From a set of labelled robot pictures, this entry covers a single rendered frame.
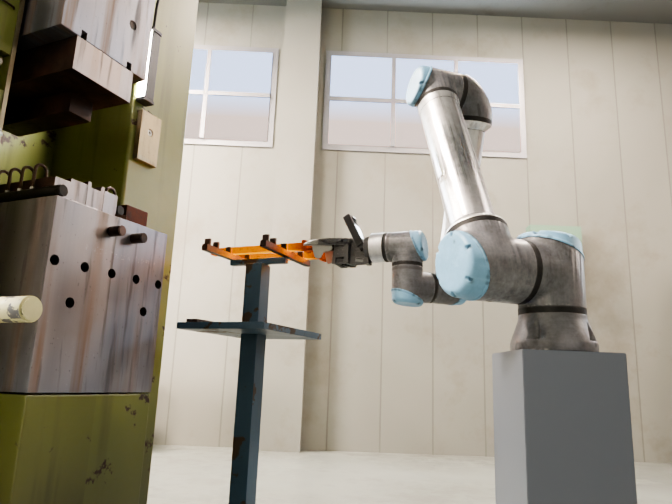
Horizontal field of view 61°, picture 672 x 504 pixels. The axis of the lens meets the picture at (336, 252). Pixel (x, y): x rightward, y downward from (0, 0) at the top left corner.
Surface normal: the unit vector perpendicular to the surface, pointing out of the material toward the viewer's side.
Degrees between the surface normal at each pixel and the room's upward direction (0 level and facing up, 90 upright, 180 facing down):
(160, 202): 90
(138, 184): 90
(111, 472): 90
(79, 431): 90
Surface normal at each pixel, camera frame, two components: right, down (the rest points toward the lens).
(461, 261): -0.93, -0.04
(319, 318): 0.02, -0.22
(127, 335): 0.91, -0.06
